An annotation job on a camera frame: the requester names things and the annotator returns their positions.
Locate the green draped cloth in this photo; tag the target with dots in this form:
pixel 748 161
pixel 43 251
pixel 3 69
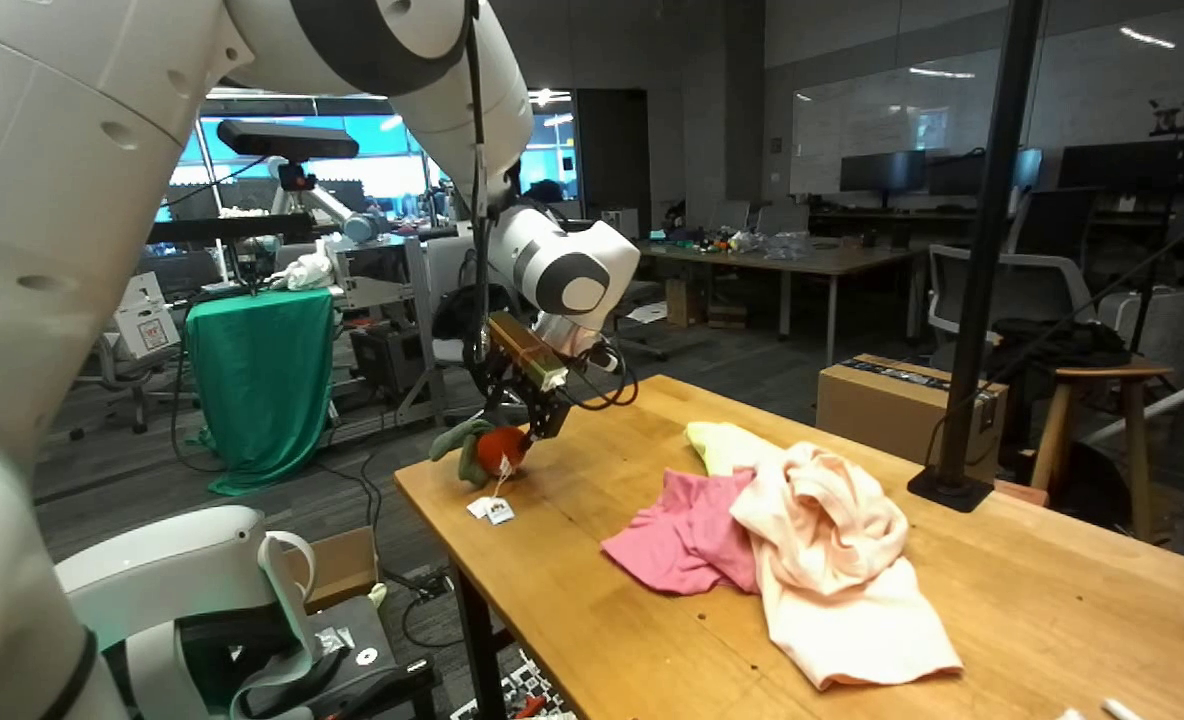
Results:
pixel 263 370

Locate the black camera on mount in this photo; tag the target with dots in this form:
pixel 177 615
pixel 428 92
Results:
pixel 284 141

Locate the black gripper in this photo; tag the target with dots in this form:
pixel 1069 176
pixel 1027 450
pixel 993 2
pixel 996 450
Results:
pixel 520 379

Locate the wooden stool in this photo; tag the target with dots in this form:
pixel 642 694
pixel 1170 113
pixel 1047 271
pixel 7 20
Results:
pixel 1088 404

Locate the black vertical pole stand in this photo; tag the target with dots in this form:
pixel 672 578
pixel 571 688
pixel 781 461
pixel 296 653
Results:
pixel 946 477

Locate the red green plush toy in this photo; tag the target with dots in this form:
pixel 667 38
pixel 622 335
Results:
pixel 490 450

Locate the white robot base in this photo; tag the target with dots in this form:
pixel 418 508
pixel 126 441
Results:
pixel 60 619

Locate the pink cloth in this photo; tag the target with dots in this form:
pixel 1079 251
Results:
pixel 687 540

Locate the background wooden desk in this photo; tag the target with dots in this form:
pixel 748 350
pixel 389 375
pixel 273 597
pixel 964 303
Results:
pixel 835 264

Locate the yellow-green cloth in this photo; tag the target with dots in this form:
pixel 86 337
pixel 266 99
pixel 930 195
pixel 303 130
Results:
pixel 729 450

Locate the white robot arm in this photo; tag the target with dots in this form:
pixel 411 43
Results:
pixel 101 99

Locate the peach shirt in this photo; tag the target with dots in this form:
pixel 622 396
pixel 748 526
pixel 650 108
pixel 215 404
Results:
pixel 835 573

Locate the cardboard box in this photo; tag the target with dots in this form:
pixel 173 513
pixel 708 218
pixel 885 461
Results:
pixel 903 411

